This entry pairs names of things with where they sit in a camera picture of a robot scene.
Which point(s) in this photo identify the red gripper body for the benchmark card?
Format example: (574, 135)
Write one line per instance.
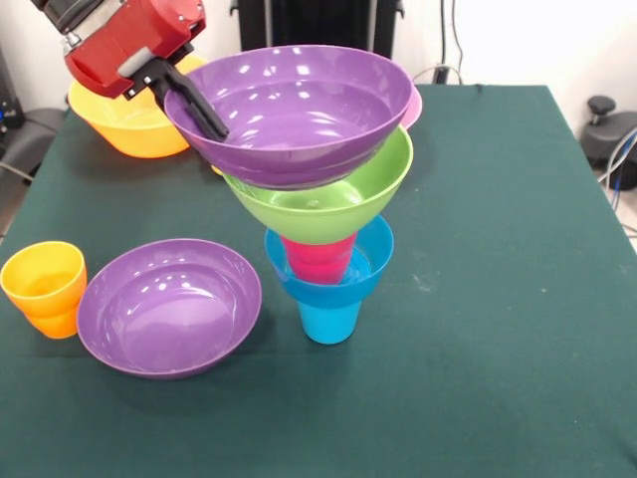
(134, 45)

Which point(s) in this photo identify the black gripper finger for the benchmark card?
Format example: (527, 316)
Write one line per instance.
(161, 92)
(204, 109)

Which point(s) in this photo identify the shallow purple plastic bowl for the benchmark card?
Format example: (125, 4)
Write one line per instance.
(169, 328)
(308, 164)

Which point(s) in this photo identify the green plastic bowl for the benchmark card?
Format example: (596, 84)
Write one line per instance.
(308, 224)

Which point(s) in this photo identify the red plastic cup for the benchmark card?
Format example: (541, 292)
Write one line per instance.
(318, 261)

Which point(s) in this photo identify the large pink plastic bowl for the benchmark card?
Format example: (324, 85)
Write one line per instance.
(414, 107)

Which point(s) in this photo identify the small blue plastic bowl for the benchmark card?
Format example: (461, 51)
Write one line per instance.
(328, 294)

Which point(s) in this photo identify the blue plastic cup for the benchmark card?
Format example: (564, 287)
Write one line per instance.
(328, 326)

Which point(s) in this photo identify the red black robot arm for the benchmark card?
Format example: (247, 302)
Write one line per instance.
(74, 17)

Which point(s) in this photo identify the large orange plastic bowl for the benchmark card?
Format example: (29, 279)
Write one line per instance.
(129, 139)

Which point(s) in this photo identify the black equipment box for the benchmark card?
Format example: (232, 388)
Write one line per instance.
(7, 99)

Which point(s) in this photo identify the black grey chair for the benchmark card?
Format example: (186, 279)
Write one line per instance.
(30, 139)

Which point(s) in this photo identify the black power plug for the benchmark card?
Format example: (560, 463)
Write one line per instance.
(440, 74)

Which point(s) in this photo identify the dark green tablecloth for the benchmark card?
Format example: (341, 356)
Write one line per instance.
(378, 423)

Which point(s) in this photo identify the black stand with knob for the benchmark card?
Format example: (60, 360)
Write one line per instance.
(607, 134)

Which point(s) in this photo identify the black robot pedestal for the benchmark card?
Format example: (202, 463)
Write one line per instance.
(318, 25)

